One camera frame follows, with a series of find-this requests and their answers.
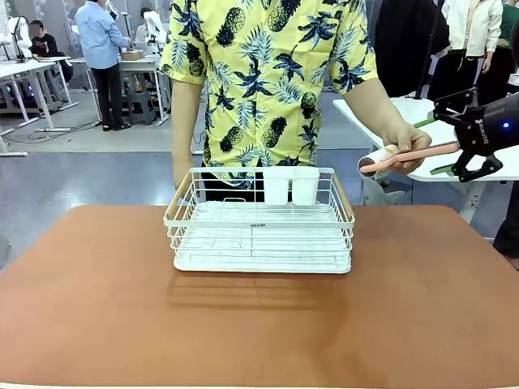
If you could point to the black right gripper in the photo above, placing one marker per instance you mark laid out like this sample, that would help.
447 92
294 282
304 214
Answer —
492 121

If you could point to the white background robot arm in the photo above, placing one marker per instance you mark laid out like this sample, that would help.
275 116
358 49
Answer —
18 36

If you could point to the person's left forearm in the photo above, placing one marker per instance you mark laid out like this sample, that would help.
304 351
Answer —
369 105

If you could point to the person's right forearm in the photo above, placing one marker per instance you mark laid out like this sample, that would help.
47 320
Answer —
184 121

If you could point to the person's left hand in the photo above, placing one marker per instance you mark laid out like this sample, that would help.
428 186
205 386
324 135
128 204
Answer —
409 139

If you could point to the person's right hand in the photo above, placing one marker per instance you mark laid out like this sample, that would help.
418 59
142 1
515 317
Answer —
180 174

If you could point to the white side table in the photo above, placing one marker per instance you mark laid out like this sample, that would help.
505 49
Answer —
438 133

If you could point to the person in white jacket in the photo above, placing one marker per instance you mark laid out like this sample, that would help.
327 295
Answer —
470 32

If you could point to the person in green top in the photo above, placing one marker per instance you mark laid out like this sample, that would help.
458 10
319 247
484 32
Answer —
509 36

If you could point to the person in black clothes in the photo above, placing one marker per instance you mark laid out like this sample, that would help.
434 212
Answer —
409 44

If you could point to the person in dark trousers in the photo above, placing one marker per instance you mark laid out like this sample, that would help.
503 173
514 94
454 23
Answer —
509 239

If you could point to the white double cutlery holder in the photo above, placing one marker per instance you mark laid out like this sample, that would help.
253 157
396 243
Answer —
290 186

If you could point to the person in yellow pineapple shirt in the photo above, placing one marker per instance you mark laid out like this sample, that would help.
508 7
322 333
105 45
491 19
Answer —
263 81

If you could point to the white plastic drip tray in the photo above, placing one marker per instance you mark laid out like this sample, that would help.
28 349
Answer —
259 265

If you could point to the grey step stool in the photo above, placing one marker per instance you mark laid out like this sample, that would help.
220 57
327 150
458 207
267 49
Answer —
141 107

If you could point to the white desk with metal legs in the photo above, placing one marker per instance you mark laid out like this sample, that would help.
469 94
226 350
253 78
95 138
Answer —
24 75
140 65

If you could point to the seated person in white top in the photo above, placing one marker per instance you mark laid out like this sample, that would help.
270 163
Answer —
148 30

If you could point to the cardboard box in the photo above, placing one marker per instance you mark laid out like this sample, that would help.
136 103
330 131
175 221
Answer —
131 55

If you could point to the person in blue shirt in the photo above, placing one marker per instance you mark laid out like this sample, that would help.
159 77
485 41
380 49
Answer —
101 40

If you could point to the seated person in black shirt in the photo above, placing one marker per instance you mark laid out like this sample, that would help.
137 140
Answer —
44 44

